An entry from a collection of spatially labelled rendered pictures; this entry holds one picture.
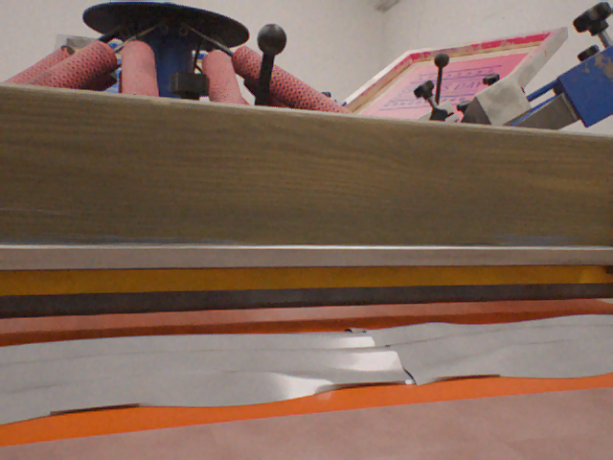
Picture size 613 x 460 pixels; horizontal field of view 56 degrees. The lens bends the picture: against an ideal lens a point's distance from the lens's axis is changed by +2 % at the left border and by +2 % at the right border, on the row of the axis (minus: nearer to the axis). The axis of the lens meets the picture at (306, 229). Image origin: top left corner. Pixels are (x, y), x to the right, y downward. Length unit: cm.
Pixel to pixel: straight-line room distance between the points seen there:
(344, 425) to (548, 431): 6
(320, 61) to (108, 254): 456
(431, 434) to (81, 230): 17
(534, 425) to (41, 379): 15
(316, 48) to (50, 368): 464
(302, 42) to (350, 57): 42
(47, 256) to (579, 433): 20
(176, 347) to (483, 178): 19
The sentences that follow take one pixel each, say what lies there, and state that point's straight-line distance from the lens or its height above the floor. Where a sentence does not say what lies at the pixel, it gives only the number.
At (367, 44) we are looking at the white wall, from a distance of 497.
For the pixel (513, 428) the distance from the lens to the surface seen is 19.
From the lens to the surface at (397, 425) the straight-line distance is 18.
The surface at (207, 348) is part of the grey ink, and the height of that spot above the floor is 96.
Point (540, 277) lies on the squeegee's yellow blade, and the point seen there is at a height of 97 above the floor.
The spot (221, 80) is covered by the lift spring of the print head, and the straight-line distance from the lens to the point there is 90.
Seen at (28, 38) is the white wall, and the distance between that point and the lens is 453.
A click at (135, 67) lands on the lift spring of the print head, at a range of 90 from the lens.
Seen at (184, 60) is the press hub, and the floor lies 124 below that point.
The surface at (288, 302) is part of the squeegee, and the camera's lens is 29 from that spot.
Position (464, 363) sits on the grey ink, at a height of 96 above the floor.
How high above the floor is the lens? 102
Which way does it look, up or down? 4 degrees down
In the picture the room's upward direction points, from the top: 2 degrees clockwise
